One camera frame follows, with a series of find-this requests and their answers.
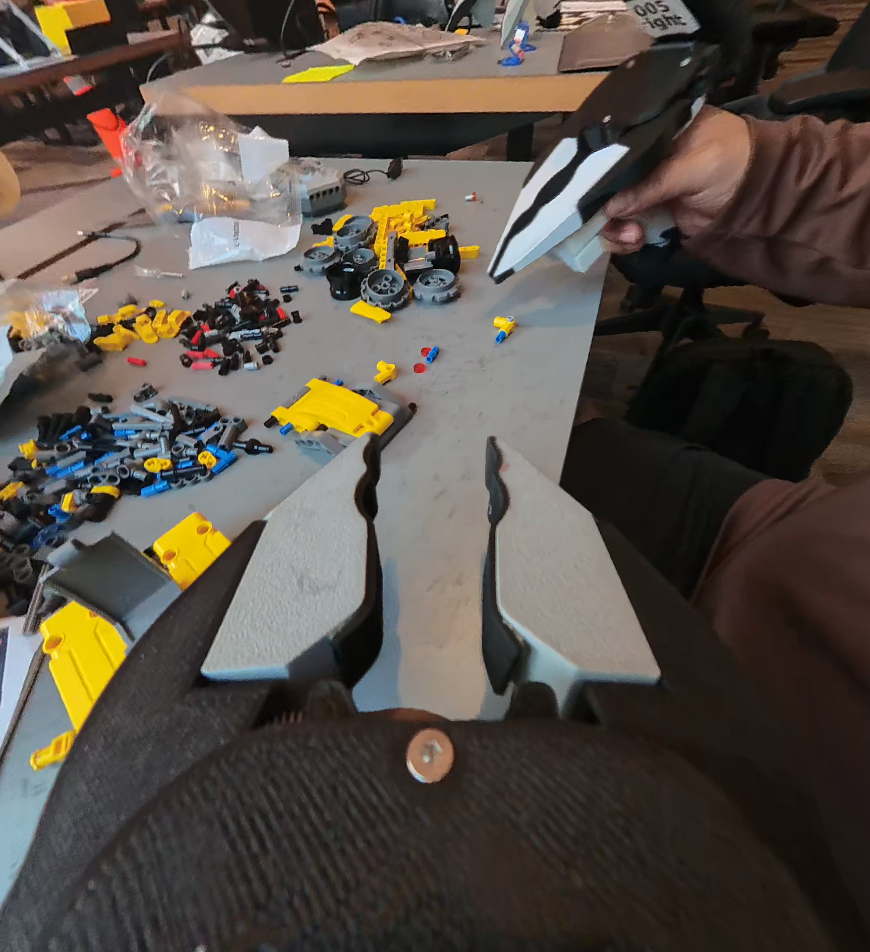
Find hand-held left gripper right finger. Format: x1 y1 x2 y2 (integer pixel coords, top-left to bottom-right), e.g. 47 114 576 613
481 436 663 721

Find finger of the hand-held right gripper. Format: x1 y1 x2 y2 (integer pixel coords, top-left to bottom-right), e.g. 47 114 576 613
496 143 634 275
487 136 601 285

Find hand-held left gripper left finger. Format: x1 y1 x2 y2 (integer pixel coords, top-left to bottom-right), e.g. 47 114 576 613
200 433 385 696

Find person's right forearm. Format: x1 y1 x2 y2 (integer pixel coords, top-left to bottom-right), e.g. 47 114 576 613
695 112 870 317

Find wood edged desk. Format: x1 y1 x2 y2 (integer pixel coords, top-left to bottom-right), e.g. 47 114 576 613
141 22 655 161

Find grey desk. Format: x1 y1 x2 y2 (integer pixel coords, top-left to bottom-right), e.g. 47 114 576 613
0 156 610 952

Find person's right hand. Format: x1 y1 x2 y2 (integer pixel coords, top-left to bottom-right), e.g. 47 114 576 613
598 108 753 254

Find dark folder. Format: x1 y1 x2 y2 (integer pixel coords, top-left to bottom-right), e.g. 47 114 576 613
557 11 655 73

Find black box with yellow beams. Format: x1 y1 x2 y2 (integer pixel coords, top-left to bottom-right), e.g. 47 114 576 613
29 512 233 771

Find person's black trouser legs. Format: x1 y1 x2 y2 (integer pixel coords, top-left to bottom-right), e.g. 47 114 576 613
561 420 770 596

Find black office chair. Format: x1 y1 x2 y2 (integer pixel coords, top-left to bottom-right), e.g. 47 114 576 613
594 0 852 358
773 30 870 116

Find yellow vehicle chassis assembly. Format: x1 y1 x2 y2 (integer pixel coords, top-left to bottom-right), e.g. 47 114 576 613
331 199 482 280

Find black and grey tool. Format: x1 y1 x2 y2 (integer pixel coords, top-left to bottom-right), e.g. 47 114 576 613
446 0 562 46

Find cluster of grey sprocket wheels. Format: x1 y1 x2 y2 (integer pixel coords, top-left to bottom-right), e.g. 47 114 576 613
301 214 462 309

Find yellow and grey hood assembly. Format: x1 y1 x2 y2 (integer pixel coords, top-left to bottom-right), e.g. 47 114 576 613
265 375 417 456

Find printed paper sheet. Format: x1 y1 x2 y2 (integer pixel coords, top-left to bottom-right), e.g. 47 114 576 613
312 21 484 64

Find grey motor box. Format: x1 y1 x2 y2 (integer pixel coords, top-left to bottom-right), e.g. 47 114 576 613
297 160 350 218

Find pile of blue black pieces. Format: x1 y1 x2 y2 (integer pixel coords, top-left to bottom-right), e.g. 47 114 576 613
0 383 274 607

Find person's brown shirt torso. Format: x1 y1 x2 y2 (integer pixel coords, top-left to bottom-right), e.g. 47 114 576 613
691 446 870 952

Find black backpack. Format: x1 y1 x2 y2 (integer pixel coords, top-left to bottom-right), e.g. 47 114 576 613
624 338 852 480

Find pile of black red pins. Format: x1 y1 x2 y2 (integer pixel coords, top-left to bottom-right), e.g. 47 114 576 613
126 279 303 376

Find pile of yellow connectors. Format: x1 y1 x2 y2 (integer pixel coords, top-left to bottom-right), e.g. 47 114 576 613
91 299 192 353

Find white labelled plastic bag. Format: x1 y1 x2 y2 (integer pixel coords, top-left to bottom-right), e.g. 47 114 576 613
188 214 303 271

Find clear plastic bag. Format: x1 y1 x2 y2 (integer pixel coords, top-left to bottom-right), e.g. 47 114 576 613
118 93 303 228

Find orange object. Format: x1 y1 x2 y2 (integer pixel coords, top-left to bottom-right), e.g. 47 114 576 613
85 108 127 161

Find black cable with plug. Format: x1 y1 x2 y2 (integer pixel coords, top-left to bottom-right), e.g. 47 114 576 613
344 156 406 187

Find black looped cable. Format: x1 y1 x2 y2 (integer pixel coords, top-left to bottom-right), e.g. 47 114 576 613
63 231 142 284

